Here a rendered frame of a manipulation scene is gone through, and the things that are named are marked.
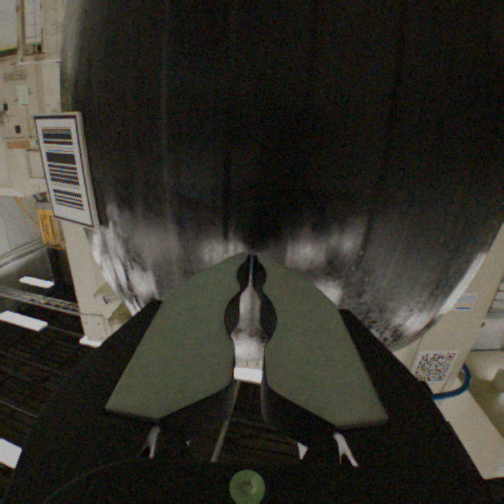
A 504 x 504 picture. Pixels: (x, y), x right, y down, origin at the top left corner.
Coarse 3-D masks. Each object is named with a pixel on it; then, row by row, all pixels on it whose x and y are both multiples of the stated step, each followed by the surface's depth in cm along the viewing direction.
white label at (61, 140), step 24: (48, 120) 13; (72, 120) 12; (48, 144) 14; (72, 144) 13; (48, 168) 14; (72, 168) 13; (48, 192) 15; (72, 192) 14; (72, 216) 15; (96, 216) 14
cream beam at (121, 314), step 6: (120, 306) 78; (114, 312) 75; (120, 312) 75; (126, 312) 75; (114, 318) 72; (120, 318) 73; (126, 318) 73; (114, 324) 72; (120, 324) 72; (114, 330) 73; (240, 366) 77; (246, 366) 78; (252, 366) 77; (258, 366) 77
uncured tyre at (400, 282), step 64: (128, 0) 10; (192, 0) 10; (256, 0) 10; (320, 0) 10; (384, 0) 10; (448, 0) 10; (64, 64) 13; (128, 64) 11; (192, 64) 11; (256, 64) 11; (320, 64) 11; (384, 64) 11; (448, 64) 11; (128, 128) 12; (192, 128) 12; (256, 128) 12; (320, 128) 12; (384, 128) 12; (448, 128) 12; (128, 192) 13; (192, 192) 13; (256, 192) 13; (320, 192) 13; (384, 192) 13; (448, 192) 13; (128, 256) 15; (192, 256) 15; (320, 256) 15; (384, 256) 14; (448, 256) 14; (256, 320) 18; (384, 320) 18
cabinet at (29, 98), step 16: (0, 64) 322; (16, 64) 319; (32, 64) 316; (0, 80) 331; (16, 80) 328; (32, 80) 324; (0, 96) 340; (16, 96) 336; (32, 96) 332; (0, 112) 349; (16, 112) 345; (32, 112) 341; (16, 128) 353; (32, 128) 350
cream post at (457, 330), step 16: (496, 240) 35; (496, 256) 36; (480, 272) 37; (496, 272) 37; (480, 288) 38; (496, 288) 38; (480, 304) 39; (448, 320) 40; (464, 320) 40; (480, 320) 40; (432, 336) 41; (448, 336) 41; (464, 336) 42; (400, 352) 44; (416, 352) 43; (464, 352) 43; (432, 384) 46; (448, 384) 46
